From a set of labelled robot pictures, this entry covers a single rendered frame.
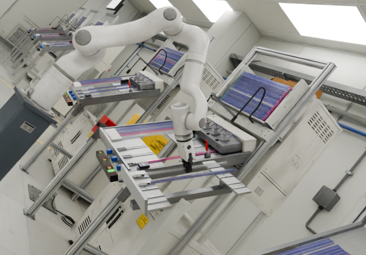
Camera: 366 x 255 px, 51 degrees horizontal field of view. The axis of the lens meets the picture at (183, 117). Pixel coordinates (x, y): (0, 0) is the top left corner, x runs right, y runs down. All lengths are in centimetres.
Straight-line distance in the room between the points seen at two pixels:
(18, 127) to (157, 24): 75
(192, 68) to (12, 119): 80
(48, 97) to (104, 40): 35
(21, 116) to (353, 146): 293
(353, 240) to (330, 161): 228
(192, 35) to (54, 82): 65
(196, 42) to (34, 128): 82
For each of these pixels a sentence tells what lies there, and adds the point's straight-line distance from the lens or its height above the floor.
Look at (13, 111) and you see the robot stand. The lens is 180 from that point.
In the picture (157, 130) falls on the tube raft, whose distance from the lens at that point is 247.
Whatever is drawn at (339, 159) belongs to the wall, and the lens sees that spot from 381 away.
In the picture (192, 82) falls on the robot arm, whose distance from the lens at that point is 169.
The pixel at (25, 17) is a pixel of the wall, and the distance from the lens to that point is 1049.
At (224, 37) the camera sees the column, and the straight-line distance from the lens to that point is 560.
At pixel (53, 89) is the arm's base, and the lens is 179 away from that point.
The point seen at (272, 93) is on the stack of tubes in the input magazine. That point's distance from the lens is 232.
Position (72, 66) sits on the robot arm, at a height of 94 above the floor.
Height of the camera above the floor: 100
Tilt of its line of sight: 3 degrees up
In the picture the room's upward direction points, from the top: 41 degrees clockwise
